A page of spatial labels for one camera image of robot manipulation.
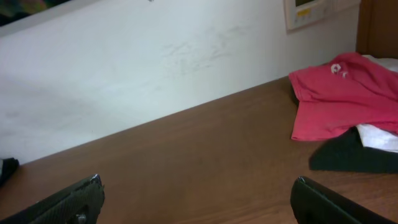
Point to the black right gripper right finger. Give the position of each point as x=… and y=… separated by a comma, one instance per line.
x=313, y=203

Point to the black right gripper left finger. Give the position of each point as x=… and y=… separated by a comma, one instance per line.
x=78, y=203

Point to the black shorts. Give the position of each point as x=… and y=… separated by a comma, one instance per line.
x=8, y=168

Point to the dark garment at table edge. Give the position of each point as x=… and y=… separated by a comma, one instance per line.
x=346, y=153

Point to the white black garment under shirt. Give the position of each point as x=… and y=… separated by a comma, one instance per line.
x=374, y=137

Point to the red shirt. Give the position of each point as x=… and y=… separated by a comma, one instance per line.
x=341, y=94

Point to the white cloth garment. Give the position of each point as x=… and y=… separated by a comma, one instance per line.
x=388, y=63

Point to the wall mounted control panel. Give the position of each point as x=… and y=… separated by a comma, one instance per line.
x=300, y=13

